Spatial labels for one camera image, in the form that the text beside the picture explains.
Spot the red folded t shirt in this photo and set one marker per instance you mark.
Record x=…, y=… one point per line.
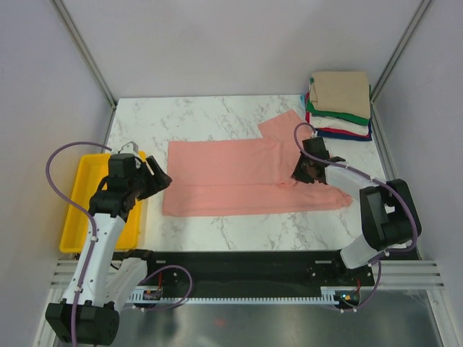
x=325, y=129

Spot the left aluminium frame post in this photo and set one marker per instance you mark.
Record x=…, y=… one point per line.
x=82, y=48

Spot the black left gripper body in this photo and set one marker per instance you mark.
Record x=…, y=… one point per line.
x=143, y=183

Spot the pink t shirt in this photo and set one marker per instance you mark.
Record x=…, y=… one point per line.
x=244, y=177

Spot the white slotted cable duct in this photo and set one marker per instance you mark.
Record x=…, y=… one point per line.
x=323, y=296

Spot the blue folded t shirt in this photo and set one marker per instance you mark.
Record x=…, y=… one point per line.
x=340, y=136

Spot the right aluminium frame post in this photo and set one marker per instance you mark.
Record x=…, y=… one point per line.
x=405, y=39

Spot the aluminium frame post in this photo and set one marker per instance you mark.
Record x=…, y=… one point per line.
x=82, y=48
x=405, y=39

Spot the yellow plastic tray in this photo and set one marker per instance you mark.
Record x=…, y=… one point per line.
x=91, y=169

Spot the aluminium table rail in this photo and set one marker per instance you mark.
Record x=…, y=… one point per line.
x=65, y=269
x=390, y=173

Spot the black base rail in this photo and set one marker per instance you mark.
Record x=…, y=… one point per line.
x=261, y=273

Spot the left aluminium table rail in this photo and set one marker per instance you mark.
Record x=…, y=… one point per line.
x=65, y=269

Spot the beige folded t shirt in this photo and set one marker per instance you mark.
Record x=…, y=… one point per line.
x=341, y=92

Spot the white folded t shirt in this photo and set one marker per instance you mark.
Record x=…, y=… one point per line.
x=339, y=125

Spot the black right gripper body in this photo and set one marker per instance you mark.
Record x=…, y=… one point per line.
x=301, y=171

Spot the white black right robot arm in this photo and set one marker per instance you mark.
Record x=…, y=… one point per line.
x=387, y=211

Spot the right aluminium table rail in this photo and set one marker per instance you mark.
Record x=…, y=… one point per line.
x=390, y=173

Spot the green folded t shirt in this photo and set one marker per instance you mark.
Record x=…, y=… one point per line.
x=309, y=107

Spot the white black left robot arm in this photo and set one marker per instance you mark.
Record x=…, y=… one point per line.
x=89, y=311

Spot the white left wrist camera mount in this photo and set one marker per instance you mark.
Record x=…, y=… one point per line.
x=130, y=148

